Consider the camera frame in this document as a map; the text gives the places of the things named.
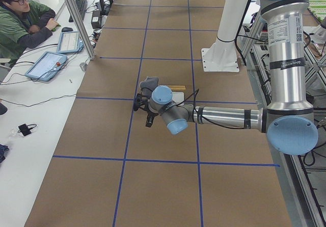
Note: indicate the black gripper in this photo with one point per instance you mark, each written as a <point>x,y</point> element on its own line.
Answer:
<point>152,112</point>

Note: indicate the blue grey towel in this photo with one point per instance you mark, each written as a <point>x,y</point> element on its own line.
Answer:
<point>148,85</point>

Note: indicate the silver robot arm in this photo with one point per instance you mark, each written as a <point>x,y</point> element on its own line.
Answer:
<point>288,120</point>

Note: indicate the white wooden towel rack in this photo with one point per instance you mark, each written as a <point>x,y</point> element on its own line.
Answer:
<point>178,92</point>

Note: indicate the far teach pendant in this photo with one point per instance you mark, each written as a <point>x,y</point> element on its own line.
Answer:
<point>69,43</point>

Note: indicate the teach pendant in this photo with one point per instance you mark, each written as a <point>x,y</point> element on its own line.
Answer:
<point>69,43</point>
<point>46,67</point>

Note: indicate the near teach pendant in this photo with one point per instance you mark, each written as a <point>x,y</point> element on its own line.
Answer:
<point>46,67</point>

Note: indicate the black computer mouse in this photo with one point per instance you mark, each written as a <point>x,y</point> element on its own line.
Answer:
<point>66,29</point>

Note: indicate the small black adapter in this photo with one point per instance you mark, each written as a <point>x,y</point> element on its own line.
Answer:
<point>25,129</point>

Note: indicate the black keyboard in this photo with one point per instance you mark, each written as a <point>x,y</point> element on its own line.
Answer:
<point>81,7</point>

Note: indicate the seated person green jacket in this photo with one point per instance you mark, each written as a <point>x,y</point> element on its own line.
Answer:
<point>24,24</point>

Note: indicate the white pedestal column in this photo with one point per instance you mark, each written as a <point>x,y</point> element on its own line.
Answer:
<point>222,55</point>

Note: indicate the aluminium frame post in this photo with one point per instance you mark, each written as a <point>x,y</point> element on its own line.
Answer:
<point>80,27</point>

